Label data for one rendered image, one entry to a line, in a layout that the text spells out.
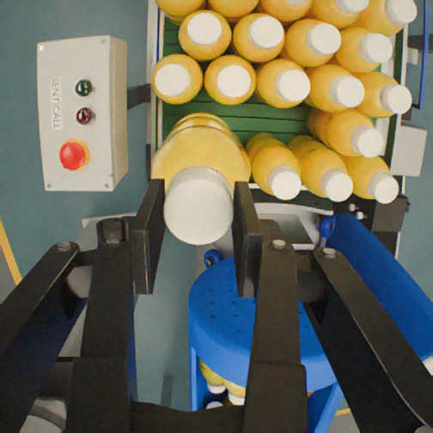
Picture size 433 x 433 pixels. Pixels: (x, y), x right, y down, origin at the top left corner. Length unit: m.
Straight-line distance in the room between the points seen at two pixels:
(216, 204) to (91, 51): 0.31
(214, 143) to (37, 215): 1.67
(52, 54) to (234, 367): 0.46
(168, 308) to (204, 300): 1.42
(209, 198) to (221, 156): 0.04
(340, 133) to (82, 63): 0.35
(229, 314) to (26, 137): 1.45
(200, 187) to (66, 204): 1.60
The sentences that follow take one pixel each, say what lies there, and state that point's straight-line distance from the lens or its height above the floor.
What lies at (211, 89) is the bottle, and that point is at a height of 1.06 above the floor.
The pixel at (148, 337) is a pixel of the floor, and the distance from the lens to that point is 2.10.
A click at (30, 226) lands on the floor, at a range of 1.91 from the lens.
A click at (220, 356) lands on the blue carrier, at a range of 0.47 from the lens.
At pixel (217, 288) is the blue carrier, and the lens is 0.55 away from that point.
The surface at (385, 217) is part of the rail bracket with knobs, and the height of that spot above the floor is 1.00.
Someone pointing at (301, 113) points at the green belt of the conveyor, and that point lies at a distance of 0.65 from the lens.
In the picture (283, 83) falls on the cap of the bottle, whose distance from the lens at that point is 0.43.
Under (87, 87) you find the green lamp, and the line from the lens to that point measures 0.44.
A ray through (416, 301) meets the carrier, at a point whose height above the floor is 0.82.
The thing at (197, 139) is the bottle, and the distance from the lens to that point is 0.23.
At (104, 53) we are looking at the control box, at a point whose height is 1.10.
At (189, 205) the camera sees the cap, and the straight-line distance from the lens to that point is 0.19.
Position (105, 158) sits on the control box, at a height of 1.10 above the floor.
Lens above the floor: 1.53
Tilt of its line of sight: 67 degrees down
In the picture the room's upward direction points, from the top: 176 degrees clockwise
